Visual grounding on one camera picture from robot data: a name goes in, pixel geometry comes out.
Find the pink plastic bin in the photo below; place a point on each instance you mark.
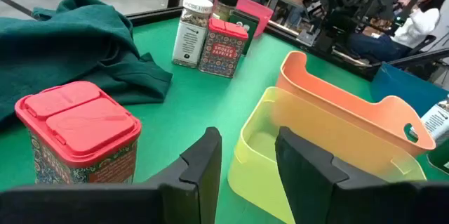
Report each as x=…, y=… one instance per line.
x=257, y=13

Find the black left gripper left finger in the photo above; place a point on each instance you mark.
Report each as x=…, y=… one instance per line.
x=196, y=182

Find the blue plastic bin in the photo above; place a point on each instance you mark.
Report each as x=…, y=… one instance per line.
x=403, y=87

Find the translucent yellow plastic bin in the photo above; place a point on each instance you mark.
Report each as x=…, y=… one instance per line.
x=252, y=168

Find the white-lidded glass spice jar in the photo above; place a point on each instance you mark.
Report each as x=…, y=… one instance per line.
x=438, y=122
x=189, y=38

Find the dark green cloth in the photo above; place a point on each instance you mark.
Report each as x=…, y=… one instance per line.
x=70, y=41

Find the small pink cube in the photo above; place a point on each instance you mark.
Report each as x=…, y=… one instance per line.
x=77, y=122

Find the person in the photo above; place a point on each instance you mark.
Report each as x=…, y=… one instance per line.
x=417, y=24

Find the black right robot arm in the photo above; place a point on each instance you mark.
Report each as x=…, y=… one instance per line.
x=336, y=6

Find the orange plastic bin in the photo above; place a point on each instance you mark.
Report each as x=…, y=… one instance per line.
x=350, y=111

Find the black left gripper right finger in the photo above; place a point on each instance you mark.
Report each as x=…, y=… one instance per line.
x=305, y=182

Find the red-lidded smoked paprika tin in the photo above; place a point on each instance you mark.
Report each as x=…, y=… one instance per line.
x=222, y=52

